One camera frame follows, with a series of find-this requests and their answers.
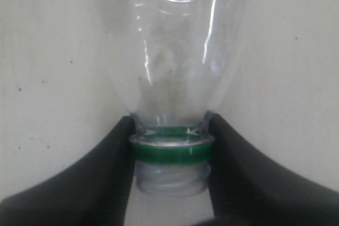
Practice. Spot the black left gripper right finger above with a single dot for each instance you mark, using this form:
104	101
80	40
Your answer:
248	188

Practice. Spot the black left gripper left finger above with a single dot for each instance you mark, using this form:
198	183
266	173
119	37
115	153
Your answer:
92	191

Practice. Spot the clear plastic bottle green label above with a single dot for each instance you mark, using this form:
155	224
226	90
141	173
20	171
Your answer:
167	59

